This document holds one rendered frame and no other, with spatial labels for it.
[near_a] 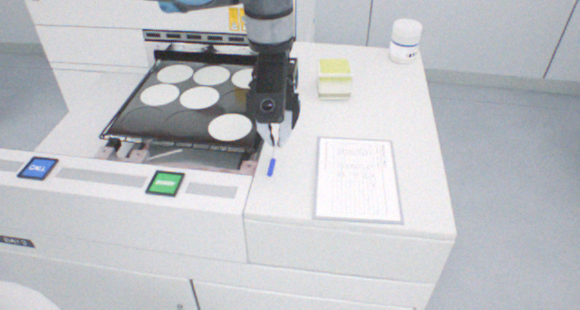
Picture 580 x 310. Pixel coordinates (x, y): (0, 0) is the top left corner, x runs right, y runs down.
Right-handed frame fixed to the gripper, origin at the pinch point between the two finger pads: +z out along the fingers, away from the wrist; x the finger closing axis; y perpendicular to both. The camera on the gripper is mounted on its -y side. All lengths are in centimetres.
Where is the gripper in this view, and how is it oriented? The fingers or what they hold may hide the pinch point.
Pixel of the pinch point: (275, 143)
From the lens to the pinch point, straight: 76.2
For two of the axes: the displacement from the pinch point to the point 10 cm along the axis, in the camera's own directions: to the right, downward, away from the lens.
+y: 1.3, -6.3, 7.6
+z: 0.4, 7.7, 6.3
